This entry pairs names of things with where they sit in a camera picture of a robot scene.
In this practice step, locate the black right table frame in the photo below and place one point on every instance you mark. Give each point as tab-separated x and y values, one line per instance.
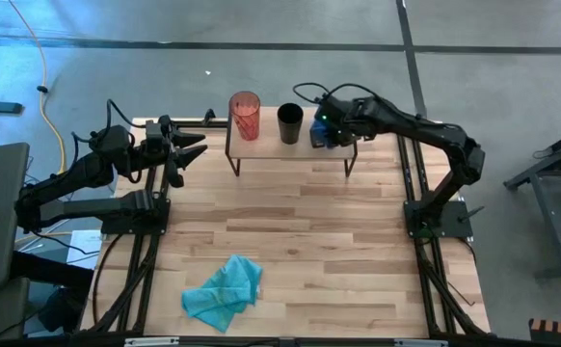
425	260

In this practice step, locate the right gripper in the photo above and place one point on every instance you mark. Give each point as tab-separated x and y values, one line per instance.
340	115

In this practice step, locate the blue plastic mug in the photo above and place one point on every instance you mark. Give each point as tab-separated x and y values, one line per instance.
319	132

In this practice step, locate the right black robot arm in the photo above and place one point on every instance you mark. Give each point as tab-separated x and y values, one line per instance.
430	130

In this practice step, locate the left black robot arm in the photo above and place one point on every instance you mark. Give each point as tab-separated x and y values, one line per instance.
83	171

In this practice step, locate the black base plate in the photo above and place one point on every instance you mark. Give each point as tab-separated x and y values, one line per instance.
454	224
131	227

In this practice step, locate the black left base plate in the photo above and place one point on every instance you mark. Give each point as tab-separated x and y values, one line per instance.
131	227

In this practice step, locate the grey metal table frame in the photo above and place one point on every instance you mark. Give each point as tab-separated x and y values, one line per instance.
555	231

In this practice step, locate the orange black striped block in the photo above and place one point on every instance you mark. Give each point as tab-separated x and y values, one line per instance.
557	330

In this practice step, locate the black left table frame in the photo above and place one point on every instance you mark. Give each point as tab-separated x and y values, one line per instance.
141	250

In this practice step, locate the black allen key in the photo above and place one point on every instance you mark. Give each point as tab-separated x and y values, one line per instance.
460	294

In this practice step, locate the teal cloth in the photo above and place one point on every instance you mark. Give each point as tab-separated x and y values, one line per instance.
222	289

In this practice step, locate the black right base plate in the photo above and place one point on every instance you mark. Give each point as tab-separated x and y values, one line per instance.
454	224

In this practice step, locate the tall black plastic cup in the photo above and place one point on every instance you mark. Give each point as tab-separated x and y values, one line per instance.
290	123

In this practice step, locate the black base clamp lever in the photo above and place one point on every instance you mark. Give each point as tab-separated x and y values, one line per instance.
471	213

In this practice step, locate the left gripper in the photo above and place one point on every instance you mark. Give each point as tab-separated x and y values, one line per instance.
152	153

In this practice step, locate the red faceted translucent cup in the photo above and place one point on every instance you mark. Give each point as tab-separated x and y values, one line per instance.
246	115

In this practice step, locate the silver metal bracket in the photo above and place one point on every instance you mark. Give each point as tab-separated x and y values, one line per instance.
151	341
420	342

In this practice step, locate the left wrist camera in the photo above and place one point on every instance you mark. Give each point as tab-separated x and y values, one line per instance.
154	131

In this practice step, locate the black table frame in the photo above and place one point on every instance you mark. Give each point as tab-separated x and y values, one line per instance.
425	260
141	250

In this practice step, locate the wooden shelf with black legs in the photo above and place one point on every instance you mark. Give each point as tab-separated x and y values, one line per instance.
271	150

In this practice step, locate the white paper sheet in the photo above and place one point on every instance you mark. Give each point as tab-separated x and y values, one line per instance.
85	248

